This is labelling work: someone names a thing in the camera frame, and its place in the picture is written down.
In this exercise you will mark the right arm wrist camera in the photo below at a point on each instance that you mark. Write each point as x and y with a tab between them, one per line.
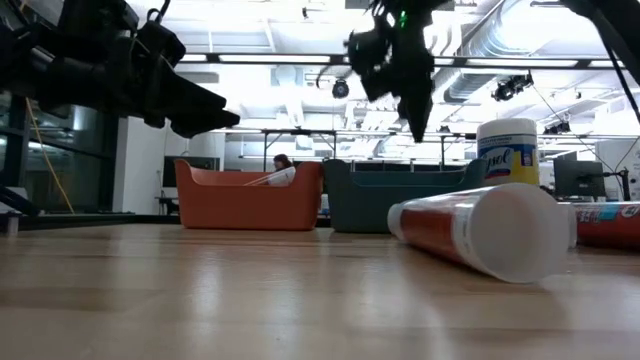
370	60

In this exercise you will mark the black computer monitor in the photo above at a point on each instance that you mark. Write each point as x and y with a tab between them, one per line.
580	177
200	162

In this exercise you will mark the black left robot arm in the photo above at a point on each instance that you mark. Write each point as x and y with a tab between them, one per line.
60	60

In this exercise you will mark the person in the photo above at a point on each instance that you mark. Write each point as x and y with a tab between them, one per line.
282	161

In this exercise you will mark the black ceiling camera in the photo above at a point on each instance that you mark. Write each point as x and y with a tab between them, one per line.
340	89

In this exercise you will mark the black track light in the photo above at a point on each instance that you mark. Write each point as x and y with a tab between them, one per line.
557	128
510	87

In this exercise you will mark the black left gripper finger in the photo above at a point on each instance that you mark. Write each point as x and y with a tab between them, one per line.
195	99
205	124

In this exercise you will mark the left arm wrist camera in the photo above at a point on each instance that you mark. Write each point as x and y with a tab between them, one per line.
162	45

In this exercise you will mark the orange plastic bin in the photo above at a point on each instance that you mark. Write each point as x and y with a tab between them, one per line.
240	210

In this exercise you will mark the red sealant tube with nozzle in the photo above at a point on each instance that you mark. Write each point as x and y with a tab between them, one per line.
500	235

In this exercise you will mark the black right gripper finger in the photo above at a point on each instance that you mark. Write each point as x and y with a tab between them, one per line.
417	117

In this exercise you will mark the teal plastic bin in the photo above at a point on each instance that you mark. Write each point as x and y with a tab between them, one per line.
360	205

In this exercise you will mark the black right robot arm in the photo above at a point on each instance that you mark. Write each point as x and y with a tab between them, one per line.
415	10

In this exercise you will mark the Lysol wipes canister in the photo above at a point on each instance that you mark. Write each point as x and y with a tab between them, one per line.
507	155

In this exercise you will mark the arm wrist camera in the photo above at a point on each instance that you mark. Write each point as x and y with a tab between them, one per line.
162	45
370	60

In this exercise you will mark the overhead black light bar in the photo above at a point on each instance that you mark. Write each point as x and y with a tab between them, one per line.
212	58

